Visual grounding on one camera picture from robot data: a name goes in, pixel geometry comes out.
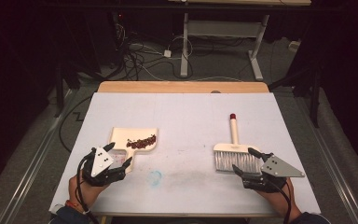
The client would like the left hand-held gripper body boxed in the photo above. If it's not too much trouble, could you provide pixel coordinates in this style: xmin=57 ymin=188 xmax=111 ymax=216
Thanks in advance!
xmin=81 ymin=146 xmax=127 ymax=188

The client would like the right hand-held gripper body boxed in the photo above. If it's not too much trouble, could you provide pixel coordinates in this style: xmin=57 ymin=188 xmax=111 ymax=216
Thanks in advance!
xmin=241 ymin=154 xmax=306 ymax=194

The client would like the cream hand brush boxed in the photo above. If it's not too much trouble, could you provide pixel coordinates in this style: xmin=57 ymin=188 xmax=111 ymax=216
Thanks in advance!
xmin=213 ymin=113 xmax=264 ymax=175

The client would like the cream plastic dustpan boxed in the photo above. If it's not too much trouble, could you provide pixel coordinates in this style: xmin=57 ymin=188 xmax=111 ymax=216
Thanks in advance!
xmin=108 ymin=126 xmax=159 ymax=175

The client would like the pile of red beans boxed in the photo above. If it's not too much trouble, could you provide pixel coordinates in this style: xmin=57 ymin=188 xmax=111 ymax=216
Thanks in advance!
xmin=126 ymin=133 xmax=158 ymax=150

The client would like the person's left hand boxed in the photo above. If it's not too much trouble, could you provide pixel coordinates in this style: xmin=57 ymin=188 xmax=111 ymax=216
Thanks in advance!
xmin=67 ymin=174 xmax=108 ymax=210

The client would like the person's right hand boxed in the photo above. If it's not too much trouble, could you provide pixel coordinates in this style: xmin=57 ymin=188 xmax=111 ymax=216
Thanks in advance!
xmin=255 ymin=178 xmax=302 ymax=220

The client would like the red wristband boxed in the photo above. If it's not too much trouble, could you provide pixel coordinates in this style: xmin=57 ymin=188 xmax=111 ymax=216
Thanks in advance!
xmin=64 ymin=199 xmax=87 ymax=216

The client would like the white table cover sheet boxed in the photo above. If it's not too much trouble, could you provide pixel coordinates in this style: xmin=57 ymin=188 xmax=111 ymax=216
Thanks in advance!
xmin=48 ymin=91 xmax=322 ymax=217

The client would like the black metal stand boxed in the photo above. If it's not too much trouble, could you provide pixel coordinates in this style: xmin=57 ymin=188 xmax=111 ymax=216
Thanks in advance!
xmin=53 ymin=62 xmax=66 ymax=119

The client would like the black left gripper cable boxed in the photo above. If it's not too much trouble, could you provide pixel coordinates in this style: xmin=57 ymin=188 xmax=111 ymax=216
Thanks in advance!
xmin=76 ymin=148 xmax=99 ymax=224

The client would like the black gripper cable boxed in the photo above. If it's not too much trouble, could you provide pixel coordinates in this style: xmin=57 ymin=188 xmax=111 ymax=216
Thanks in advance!
xmin=268 ymin=178 xmax=294 ymax=224
xmin=76 ymin=148 xmax=99 ymax=224

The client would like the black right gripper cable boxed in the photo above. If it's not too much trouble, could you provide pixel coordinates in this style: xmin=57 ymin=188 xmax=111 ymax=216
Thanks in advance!
xmin=268 ymin=178 xmax=294 ymax=224

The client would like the bundle of floor cables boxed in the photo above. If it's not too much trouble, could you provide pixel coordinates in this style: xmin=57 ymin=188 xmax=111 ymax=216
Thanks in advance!
xmin=111 ymin=18 xmax=200 ymax=82

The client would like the white metal frame desk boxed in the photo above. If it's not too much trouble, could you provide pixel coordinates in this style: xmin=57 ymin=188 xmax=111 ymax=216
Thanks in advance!
xmin=167 ymin=0 xmax=312 ymax=82

